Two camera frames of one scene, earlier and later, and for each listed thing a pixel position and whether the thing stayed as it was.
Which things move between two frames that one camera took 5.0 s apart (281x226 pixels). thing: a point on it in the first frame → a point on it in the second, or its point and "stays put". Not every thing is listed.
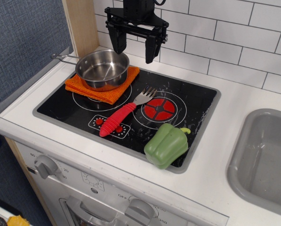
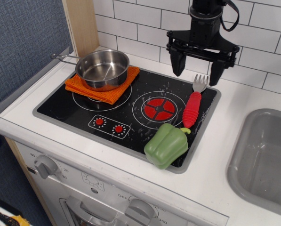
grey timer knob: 45,165 stays put
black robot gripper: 138,17 → 204,36
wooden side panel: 80,18 stays put
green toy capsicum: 166,144 stays put
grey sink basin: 259,166 stays put
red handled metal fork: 116,118 → 191,111
